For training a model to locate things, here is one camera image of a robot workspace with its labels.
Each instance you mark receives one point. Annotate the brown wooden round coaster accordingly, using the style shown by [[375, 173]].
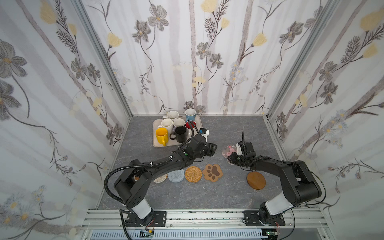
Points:
[[256, 180]]

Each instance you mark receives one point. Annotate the white mug left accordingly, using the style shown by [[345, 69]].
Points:
[[167, 124]]

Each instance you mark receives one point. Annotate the white speckled mug rear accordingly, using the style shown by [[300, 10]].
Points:
[[172, 115]]

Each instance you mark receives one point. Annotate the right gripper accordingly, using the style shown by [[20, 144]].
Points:
[[234, 157]]

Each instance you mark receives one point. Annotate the black mug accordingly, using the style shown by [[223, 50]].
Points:
[[180, 134]]

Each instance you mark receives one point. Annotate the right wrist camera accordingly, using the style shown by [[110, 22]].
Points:
[[239, 147]]

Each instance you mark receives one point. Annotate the beige plastic tray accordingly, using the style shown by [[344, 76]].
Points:
[[157, 123]]

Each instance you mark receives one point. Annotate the brown paw-shaped coaster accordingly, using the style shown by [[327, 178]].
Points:
[[212, 173]]

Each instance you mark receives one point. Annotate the blue-grey round knitted coaster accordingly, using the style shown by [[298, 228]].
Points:
[[176, 176]]

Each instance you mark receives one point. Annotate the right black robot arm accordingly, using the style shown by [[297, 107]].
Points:
[[297, 181]]

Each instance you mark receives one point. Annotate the light blue mug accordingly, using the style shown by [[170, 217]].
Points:
[[190, 114]]

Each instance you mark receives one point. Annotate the white slotted cable duct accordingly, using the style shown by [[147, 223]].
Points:
[[199, 234]]

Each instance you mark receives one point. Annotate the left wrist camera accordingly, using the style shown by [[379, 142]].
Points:
[[204, 132]]

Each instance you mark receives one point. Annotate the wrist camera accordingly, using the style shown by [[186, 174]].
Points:
[[204, 132], [239, 147]]

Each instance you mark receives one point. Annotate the pink flower coaster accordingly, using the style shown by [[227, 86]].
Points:
[[229, 150]]

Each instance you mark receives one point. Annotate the white woven round coaster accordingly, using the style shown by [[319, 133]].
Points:
[[160, 179]]

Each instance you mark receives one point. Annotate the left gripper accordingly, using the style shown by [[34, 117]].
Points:
[[208, 148]]

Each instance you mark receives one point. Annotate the yellow mug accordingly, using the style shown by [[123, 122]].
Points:
[[162, 136]]

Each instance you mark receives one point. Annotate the white mug red inside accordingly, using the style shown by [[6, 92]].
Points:
[[190, 126]]

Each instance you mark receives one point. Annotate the lavender mug white inside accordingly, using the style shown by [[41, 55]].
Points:
[[179, 122]]

